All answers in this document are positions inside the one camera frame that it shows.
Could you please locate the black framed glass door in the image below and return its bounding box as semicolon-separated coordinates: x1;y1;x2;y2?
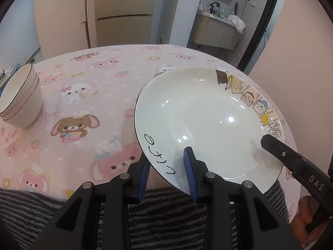
235;0;291;71

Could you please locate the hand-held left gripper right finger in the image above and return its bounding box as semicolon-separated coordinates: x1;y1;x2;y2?
183;146;304;250

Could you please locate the pink printed tablecloth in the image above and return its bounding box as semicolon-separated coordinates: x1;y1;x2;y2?
0;44;298;214

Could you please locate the red broom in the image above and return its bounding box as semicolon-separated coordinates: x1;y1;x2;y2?
81;0;92;49

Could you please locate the pink towel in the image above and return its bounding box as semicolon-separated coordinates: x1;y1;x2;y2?
227;14;246;34

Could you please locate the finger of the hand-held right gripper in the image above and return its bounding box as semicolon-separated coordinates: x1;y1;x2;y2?
261;134;333;199

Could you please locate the striped grey clothing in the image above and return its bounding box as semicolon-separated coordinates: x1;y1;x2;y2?
0;182;290;250

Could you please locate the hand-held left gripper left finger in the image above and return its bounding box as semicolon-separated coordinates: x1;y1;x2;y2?
30;157;151;250

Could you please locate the bathroom vanity cabinet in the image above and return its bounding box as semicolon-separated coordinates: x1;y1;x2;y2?
192;10;243;51

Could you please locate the beige refrigerator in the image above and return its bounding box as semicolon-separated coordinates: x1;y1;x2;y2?
94;0;157;48

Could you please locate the person's right hand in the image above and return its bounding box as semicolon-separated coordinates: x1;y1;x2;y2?
290;195;321;248

